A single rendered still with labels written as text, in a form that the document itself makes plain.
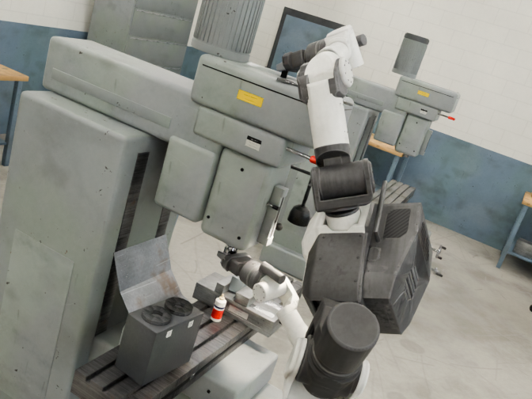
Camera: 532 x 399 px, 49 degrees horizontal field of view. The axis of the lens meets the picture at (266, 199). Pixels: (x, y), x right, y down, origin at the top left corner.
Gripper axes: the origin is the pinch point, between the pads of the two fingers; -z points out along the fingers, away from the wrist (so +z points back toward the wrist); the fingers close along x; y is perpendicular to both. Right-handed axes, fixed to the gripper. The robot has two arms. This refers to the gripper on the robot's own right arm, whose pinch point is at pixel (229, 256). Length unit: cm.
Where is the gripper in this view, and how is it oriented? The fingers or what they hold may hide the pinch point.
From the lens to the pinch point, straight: 210.9
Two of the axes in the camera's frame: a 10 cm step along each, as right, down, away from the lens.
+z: 6.7, 4.1, -6.2
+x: -6.9, 0.2, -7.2
